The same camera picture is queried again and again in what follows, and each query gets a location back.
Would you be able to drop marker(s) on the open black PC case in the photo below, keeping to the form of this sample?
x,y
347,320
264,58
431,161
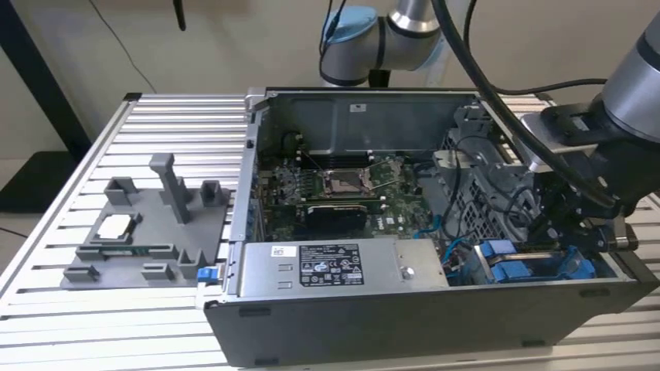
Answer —
x,y
360,328

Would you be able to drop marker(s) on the silver CPU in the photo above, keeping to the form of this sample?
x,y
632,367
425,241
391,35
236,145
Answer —
x,y
116,227

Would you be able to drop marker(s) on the black table corner cap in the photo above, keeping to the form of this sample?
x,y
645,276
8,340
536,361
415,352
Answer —
x,y
543,96
133,96

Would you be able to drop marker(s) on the CPU socket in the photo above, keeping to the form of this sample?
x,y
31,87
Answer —
x,y
343,181

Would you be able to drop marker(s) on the hard disk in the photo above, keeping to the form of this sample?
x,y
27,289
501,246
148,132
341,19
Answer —
x,y
500,247

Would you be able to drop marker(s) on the black monitor stand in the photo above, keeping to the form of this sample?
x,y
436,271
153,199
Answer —
x,y
31,77

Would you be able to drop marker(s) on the black graphics card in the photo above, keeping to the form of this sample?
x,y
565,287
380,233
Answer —
x,y
335,222

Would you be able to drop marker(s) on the grey parts rack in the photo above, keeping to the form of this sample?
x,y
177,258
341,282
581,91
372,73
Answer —
x,y
155,232

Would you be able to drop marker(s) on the green motherboard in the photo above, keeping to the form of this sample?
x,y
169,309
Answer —
x,y
401,201

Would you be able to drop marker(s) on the silver wrist camera block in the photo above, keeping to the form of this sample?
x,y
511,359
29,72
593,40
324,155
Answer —
x,y
539,123

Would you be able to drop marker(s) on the black antenna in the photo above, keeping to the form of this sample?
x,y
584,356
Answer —
x,y
179,15

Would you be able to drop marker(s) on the grey metal disk bay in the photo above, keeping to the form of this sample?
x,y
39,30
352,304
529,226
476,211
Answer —
x,y
464,162

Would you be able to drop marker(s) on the blue case latch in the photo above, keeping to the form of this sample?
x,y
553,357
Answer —
x,y
205,275

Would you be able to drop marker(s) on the silver power supply unit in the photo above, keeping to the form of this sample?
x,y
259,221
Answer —
x,y
257,270

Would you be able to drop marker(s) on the blue disk carrier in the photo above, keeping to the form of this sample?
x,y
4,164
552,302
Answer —
x,y
512,272

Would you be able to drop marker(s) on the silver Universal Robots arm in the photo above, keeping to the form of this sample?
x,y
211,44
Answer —
x,y
356,58

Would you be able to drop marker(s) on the green RAM stick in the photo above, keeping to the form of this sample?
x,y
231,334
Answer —
x,y
125,252

